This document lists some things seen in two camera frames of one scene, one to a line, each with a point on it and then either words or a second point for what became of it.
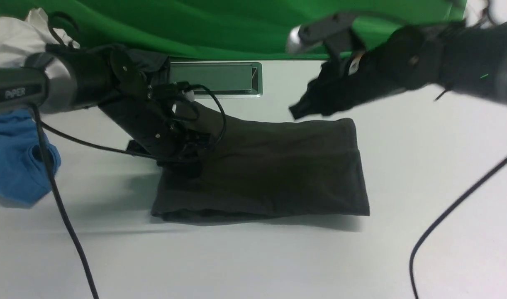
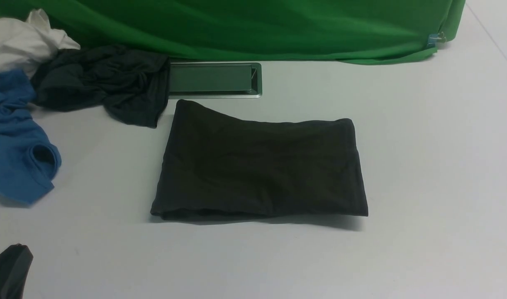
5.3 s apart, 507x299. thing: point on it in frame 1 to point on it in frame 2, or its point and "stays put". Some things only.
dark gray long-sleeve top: [266, 170] stays put
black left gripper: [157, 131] to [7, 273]
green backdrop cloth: [255, 30] stays put
